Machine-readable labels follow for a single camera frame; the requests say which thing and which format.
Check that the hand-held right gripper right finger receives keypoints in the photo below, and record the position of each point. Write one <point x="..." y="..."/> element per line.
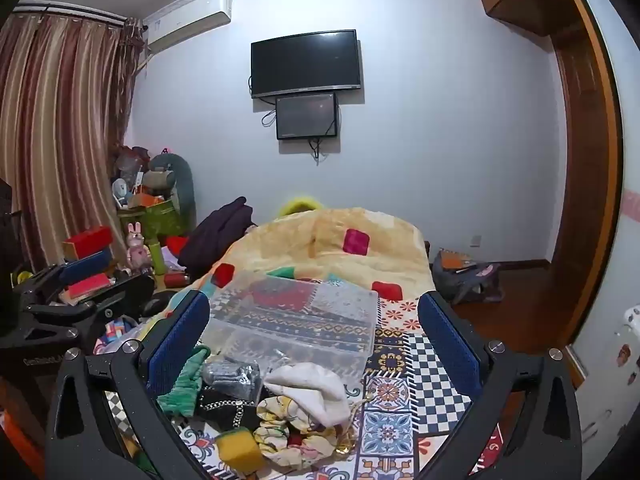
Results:
<point x="447" y="345"/>

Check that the pastel patterned cloth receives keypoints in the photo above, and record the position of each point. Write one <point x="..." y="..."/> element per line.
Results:
<point x="117" y="335"/>

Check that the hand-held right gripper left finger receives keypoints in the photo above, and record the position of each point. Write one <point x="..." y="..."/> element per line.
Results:
<point x="181" y="342"/>

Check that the yellow floral cloth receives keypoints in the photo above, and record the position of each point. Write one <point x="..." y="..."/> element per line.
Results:
<point x="290" y="440"/>

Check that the wall power outlet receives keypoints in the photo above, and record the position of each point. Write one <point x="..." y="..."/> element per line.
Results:
<point x="476" y="240"/>

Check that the grey backpack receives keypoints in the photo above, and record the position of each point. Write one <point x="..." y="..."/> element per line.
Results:
<point x="465" y="275"/>

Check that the silver grey pouch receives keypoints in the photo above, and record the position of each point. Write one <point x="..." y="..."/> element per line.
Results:
<point x="232" y="377"/>

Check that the yellow fluffy blanket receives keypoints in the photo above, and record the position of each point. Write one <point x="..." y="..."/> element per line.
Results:
<point x="320" y="240"/>

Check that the yellow green sponge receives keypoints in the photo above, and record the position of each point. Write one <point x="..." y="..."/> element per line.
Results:
<point x="239" y="449"/>

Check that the small black wall monitor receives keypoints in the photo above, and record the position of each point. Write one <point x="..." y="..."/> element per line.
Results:
<point x="306" y="116"/>

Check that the green knitted cloth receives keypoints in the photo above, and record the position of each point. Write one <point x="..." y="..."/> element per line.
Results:
<point x="185" y="385"/>

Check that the pink bunny toy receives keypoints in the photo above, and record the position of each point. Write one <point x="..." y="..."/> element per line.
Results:
<point x="136" y="247"/>

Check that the clear plastic storage box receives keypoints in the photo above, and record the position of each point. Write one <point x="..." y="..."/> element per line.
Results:
<point x="295" y="320"/>

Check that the large black wall television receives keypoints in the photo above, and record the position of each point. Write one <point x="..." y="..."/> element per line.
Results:
<point x="305" y="62"/>

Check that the dark purple jacket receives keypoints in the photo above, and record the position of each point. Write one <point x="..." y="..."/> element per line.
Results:
<point x="220" y="235"/>

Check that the green storage box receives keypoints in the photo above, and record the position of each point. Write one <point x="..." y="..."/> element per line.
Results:
<point x="160" y="217"/>

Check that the green bottle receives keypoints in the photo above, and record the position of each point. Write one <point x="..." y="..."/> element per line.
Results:
<point x="158" y="257"/>

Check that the yellow green fluffy toy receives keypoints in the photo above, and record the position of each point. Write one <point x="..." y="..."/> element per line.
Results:
<point x="300" y="206"/>

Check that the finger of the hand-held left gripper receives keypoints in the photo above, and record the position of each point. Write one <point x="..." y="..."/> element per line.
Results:
<point x="87" y="266"/>
<point x="125" y="291"/>

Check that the white cloth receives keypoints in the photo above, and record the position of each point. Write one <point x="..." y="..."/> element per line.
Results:
<point x="310" y="387"/>

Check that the white air conditioner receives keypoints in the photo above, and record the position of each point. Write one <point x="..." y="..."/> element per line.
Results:
<point x="192" y="17"/>

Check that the red box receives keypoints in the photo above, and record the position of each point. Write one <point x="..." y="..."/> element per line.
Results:
<point x="87" y="241"/>

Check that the wooden door frame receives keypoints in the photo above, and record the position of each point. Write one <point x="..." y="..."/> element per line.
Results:
<point x="590" y="185"/>

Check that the patterned bed sheet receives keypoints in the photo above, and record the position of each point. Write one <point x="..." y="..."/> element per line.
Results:
<point x="395" y="410"/>

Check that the white cabinet with stickers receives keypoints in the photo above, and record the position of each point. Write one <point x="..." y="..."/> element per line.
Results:
<point x="607" y="385"/>

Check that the striped brown curtain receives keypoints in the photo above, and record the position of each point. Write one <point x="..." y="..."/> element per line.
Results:
<point x="60" y="135"/>

